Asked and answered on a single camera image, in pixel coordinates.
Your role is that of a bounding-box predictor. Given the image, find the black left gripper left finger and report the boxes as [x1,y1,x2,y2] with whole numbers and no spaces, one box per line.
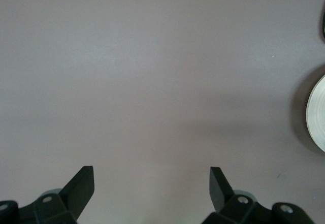
[0,165,95,224]

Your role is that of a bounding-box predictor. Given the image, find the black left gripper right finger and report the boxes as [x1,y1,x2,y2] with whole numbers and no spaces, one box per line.
[200,167,315,224]

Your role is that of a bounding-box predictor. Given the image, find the round wooden plate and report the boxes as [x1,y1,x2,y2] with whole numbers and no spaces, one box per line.
[306,74,325,154]

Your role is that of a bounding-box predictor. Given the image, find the brown table cover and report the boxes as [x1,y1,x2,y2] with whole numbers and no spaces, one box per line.
[0,0,325,224]

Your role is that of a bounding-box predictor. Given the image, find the yellow quilted oven mitt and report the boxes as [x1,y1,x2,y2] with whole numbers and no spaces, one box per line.
[319,4,325,43]

